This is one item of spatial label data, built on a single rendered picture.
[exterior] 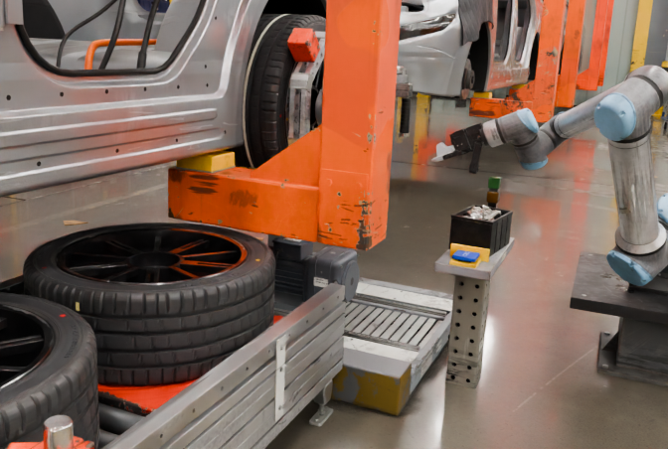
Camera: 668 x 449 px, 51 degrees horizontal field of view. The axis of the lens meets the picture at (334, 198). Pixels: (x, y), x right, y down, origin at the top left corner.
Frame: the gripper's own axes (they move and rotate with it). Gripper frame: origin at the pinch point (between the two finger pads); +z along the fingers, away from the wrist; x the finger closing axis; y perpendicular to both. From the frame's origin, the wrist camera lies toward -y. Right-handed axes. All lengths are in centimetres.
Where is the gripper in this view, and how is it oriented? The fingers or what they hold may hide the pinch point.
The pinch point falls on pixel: (435, 160)
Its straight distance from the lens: 252.6
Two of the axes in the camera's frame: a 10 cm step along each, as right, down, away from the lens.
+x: -3.3, 1.9, -9.3
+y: -3.6, -9.3, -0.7
